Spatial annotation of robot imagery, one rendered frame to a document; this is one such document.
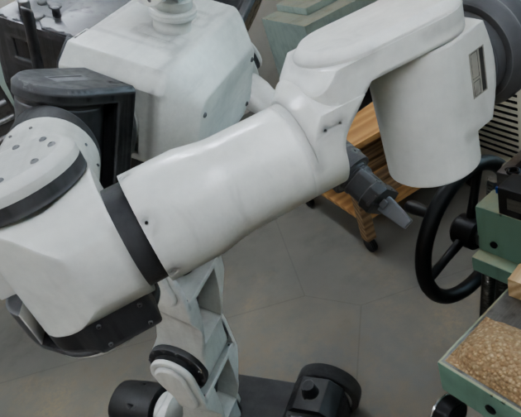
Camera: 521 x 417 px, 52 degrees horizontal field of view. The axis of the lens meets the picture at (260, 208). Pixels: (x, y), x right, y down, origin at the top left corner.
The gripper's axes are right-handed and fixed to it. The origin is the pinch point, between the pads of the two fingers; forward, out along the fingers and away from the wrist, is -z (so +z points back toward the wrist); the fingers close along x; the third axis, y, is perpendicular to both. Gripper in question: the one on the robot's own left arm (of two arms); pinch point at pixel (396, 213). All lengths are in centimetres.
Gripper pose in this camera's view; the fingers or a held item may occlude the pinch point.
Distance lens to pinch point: 99.2
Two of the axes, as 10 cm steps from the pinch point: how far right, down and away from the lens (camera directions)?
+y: 6.0, -7.5, -2.7
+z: -6.6, -6.5, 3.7
